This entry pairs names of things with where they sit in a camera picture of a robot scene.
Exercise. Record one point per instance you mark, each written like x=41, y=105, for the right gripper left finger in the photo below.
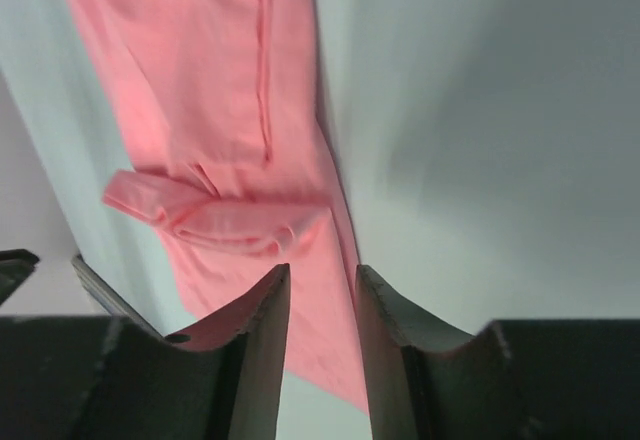
x=107, y=378

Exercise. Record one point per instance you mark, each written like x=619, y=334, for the left aluminium frame post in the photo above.
x=106, y=297

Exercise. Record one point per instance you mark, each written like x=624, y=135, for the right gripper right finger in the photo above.
x=515, y=379

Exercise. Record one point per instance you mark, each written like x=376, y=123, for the pink t-shirt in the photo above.
x=216, y=104

